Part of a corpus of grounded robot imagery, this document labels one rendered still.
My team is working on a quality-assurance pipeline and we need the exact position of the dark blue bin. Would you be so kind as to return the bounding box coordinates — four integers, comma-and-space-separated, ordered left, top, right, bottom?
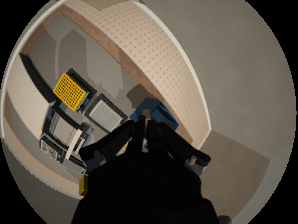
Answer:
129, 97, 179, 131

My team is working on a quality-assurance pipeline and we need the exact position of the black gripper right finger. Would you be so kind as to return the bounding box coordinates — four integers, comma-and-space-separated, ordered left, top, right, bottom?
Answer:
145, 109, 211, 182

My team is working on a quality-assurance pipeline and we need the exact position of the grey bench mat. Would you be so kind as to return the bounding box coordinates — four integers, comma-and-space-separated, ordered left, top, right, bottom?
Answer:
8, 13, 151, 182

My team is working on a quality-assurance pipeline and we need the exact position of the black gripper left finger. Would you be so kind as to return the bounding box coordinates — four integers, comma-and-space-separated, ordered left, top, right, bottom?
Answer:
78, 109, 147, 181

